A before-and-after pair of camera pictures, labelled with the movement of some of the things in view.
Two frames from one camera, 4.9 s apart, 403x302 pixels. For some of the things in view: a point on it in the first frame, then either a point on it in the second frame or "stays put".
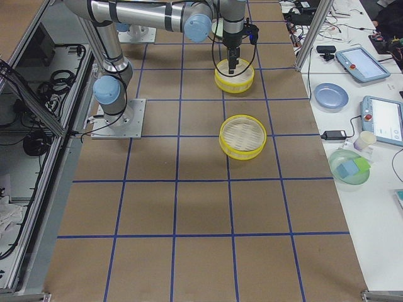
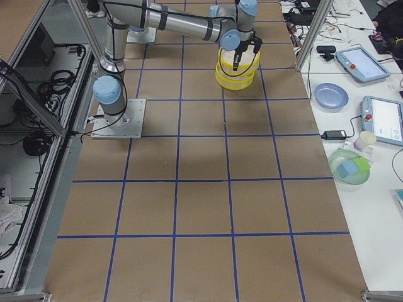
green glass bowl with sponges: (349, 167) stays put
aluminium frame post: (322, 11) stays put
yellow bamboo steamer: (242, 136) -> (249, 65)
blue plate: (330, 97) stays put
